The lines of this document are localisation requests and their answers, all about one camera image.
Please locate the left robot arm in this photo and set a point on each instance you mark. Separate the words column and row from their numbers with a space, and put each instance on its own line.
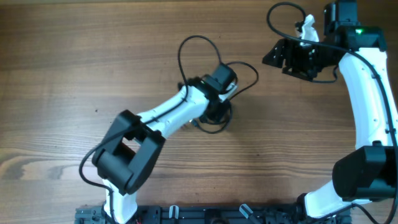
column 128, row 153

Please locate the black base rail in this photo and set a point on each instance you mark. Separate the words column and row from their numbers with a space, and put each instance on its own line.
column 282, row 213

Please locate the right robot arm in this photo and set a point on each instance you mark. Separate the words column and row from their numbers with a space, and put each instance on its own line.
column 359, row 53

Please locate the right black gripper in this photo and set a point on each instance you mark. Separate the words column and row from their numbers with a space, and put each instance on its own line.
column 293, row 46

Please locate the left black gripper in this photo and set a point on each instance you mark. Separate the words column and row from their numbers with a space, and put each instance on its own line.
column 218, row 117

